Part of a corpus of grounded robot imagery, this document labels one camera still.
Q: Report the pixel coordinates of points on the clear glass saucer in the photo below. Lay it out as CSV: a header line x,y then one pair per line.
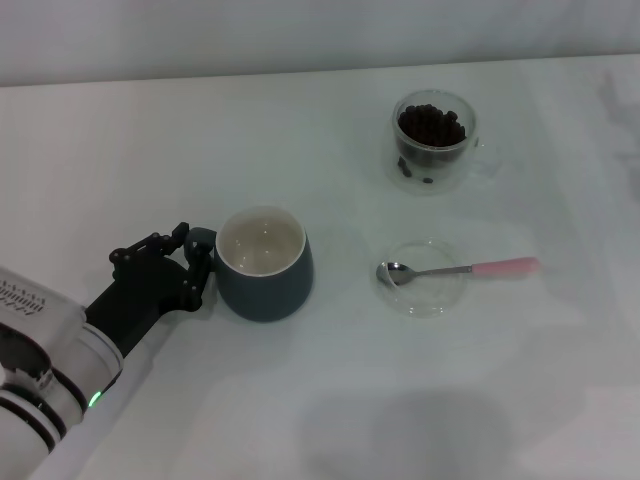
x,y
435,295

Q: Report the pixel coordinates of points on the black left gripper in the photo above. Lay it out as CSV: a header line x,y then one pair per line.
x,y
145,290

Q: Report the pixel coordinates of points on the dark teal ceramic mug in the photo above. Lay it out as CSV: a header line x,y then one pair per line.
x,y
270,295

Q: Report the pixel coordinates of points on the coffee beans pile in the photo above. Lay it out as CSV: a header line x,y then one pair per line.
x,y
431,127

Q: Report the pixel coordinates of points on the double-walled glass cup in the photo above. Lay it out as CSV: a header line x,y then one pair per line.
x,y
462,170

